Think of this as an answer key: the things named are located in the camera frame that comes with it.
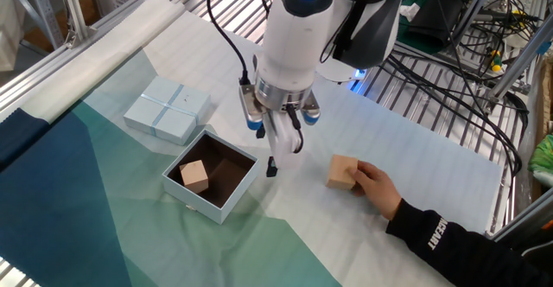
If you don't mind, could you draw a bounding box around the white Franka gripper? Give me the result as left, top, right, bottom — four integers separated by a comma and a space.
255, 110, 305, 179

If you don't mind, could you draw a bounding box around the wooden cube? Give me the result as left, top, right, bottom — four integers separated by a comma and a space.
179, 159, 210, 195
325, 154, 359, 192

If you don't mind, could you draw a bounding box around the light blue gift box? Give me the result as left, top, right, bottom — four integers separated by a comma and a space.
162, 130, 260, 226

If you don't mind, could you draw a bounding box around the forearm in black sleeve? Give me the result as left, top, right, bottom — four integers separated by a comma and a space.
385, 198, 553, 287

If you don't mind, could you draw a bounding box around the light blue ribboned box lid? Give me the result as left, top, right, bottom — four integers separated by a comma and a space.
123, 75, 212, 146

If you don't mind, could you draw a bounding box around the bare human hand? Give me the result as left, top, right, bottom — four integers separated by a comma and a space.
349, 160, 404, 222

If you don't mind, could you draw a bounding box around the blue green white tablecloth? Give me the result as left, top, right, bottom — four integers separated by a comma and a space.
0, 0, 505, 287

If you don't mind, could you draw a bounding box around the green mat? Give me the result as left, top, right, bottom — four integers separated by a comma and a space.
396, 0, 459, 57

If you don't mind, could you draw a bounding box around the crumpled white paper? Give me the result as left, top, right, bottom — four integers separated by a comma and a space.
399, 2, 422, 22

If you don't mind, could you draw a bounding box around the black pouch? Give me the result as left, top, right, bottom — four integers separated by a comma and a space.
407, 0, 467, 49

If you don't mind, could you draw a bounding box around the yellow green screwdriver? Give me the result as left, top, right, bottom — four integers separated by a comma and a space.
489, 48, 504, 73

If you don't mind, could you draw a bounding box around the perforated steel strut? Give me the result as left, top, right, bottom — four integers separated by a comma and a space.
21, 0, 67, 50

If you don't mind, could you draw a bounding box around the green plastic bag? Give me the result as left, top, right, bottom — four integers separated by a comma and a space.
527, 133, 553, 180

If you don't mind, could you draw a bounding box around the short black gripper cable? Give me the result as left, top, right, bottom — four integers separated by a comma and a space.
286, 104, 305, 155

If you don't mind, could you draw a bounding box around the silver blue-tipped wrist camera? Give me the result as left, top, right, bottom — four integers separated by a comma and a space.
238, 83, 265, 131
301, 91, 322, 127

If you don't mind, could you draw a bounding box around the aluminium frame rail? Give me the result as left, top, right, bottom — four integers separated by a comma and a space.
0, 0, 228, 113

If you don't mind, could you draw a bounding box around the aluminium frame post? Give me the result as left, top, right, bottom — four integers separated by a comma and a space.
55, 0, 99, 49

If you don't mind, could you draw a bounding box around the black cable bundle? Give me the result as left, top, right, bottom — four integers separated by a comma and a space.
379, 0, 531, 180

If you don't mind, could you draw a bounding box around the slanted aluminium post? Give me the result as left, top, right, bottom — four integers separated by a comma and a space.
483, 21, 553, 109

